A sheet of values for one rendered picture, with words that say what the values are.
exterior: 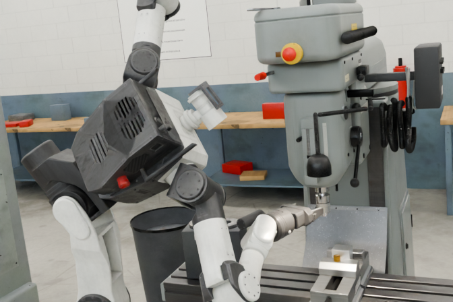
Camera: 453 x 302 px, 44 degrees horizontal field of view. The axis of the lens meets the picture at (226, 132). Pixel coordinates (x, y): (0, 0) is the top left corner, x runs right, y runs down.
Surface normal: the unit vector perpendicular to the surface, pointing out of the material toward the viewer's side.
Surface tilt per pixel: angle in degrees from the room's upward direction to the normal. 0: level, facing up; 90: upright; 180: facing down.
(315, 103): 90
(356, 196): 90
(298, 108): 90
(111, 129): 75
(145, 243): 94
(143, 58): 61
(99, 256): 115
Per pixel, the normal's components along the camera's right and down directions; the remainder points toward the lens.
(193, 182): -0.35, -0.36
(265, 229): 0.40, -0.72
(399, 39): -0.39, 0.21
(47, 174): -0.18, 0.20
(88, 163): -0.64, -0.07
